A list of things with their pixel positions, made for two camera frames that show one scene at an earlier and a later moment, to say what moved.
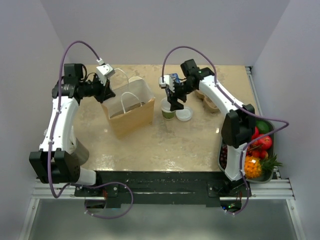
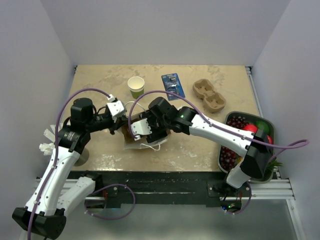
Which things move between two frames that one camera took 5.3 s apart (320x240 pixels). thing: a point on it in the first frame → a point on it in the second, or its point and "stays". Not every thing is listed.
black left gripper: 105,91 → 115,125
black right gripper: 173,100 → 156,134
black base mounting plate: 163,187 stays
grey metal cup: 81,153 stays
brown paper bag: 132,107 → 130,143
